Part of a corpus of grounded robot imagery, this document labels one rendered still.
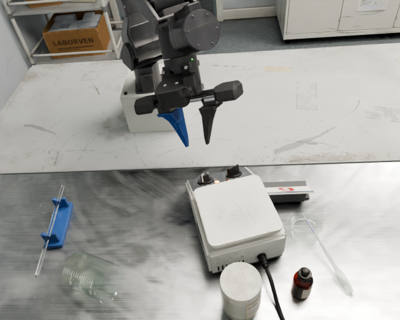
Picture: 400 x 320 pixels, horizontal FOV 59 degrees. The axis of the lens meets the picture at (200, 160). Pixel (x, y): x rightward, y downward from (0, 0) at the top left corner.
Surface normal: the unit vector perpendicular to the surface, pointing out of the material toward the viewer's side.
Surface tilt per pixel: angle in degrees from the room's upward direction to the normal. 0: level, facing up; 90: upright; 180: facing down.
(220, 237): 0
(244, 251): 90
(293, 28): 90
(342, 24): 90
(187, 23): 62
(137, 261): 0
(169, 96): 84
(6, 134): 0
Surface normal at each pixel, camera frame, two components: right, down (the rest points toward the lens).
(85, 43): 0.02, 0.71
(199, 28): 0.44, 0.17
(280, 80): -0.08, -0.70
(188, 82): -0.30, 0.22
